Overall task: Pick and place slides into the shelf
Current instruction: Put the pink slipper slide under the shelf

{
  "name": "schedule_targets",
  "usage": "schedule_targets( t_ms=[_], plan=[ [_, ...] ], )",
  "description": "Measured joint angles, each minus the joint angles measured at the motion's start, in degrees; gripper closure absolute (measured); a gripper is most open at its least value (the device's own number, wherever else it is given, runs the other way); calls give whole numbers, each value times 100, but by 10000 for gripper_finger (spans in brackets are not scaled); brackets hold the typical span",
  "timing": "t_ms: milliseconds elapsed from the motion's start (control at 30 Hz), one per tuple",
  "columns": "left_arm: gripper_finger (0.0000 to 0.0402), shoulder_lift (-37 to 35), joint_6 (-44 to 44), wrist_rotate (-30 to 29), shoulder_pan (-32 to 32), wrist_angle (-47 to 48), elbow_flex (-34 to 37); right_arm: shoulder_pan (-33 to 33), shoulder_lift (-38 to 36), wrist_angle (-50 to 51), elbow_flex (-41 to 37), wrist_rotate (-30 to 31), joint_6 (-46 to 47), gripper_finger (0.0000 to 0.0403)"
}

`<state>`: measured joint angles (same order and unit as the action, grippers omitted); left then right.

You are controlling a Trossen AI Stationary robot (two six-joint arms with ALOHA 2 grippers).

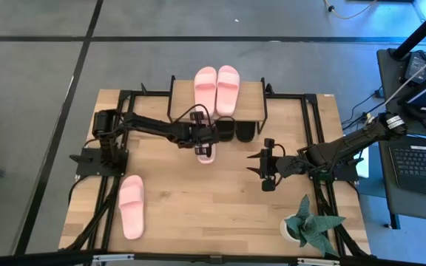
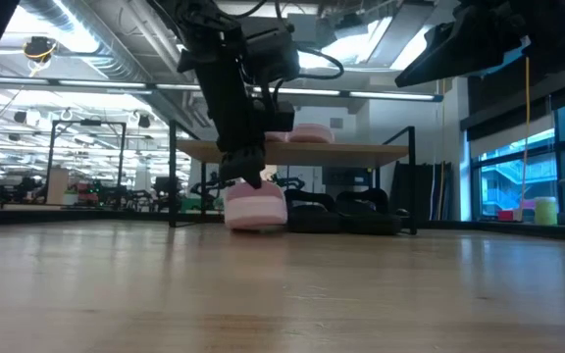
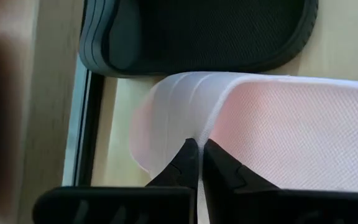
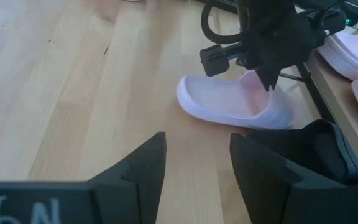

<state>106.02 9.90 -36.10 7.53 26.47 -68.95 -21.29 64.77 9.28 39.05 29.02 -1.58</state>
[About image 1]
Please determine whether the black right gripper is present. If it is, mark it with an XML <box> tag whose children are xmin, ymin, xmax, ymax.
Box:
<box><xmin>247</xmin><ymin>137</ymin><xmax>286</xmax><ymax>193</ymax></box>

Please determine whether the black slide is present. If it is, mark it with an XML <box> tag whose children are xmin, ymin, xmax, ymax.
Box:
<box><xmin>215</xmin><ymin>116</ymin><xmax>237</xmax><ymax>143</ymax></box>
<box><xmin>235</xmin><ymin>120</ymin><xmax>257</xmax><ymax>143</ymax></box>

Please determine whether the pink slide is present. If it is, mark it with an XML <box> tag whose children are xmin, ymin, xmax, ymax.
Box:
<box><xmin>193</xmin><ymin>66</ymin><xmax>218</xmax><ymax>118</ymax></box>
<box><xmin>215</xmin><ymin>64</ymin><xmax>241</xmax><ymax>117</ymax></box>
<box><xmin>195</xmin><ymin>142</ymin><xmax>217</xmax><ymax>165</ymax></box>
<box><xmin>118</xmin><ymin>174</ymin><xmax>146</xmax><ymax>240</ymax></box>

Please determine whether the white plant pot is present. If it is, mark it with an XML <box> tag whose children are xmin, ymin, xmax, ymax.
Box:
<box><xmin>279</xmin><ymin>214</ymin><xmax>302</xmax><ymax>244</ymax></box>

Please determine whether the green artificial plant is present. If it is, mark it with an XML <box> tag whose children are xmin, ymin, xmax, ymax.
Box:
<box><xmin>284</xmin><ymin>194</ymin><xmax>346</xmax><ymax>259</ymax></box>

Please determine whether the dark grey side desk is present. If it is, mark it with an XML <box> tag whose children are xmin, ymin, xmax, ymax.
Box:
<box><xmin>376</xmin><ymin>47</ymin><xmax>426</xmax><ymax>230</ymax></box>

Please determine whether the black keyboard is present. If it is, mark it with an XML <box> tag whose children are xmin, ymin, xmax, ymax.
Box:
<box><xmin>389</xmin><ymin>145</ymin><xmax>426</xmax><ymax>199</ymax></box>

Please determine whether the white thin rod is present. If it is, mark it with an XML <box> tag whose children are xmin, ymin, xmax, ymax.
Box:
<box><xmin>382</xmin><ymin>47</ymin><xmax>426</xmax><ymax>106</ymax></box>

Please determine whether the black power adapter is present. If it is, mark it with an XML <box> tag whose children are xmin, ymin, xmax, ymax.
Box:
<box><xmin>404</xmin><ymin>51</ymin><xmax>426</xmax><ymax>84</ymax></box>

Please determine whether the black diagonal pole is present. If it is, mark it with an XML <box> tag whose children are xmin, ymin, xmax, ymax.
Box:
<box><xmin>392</xmin><ymin>0</ymin><xmax>426</xmax><ymax>60</ymax></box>

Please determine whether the wooden shelf with black frame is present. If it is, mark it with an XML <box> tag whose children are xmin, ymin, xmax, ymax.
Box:
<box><xmin>166</xmin><ymin>75</ymin><xmax>270</xmax><ymax>136</ymax></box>

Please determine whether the black metal rig frame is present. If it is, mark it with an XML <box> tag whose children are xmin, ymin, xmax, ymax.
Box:
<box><xmin>59</xmin><ymin>83</ymin><xmax>372</xmax><ymax>259</ymax></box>

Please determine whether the silver aluminium bracket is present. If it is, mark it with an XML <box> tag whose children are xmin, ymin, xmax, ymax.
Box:
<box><xmin>92</xmin><ymin>253</ymin><xmax>135</xmax><ymax>264</ymax></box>
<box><xmin>297</xmin><ymin>257</ymin><xmax>342</xmax><ymax>266</ymax></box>

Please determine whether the black floor cable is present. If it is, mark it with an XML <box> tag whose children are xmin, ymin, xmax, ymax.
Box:
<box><xmin>341</xmin><ymin>86</ymin><xmax>386</xmax><ymax>130</ymax></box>

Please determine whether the yellow floor cable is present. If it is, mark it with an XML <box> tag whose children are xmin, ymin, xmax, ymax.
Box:
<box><xmin>323</xmin><ymin>0</ymin><xmax>379</xmax><ymax>20</ymax></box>

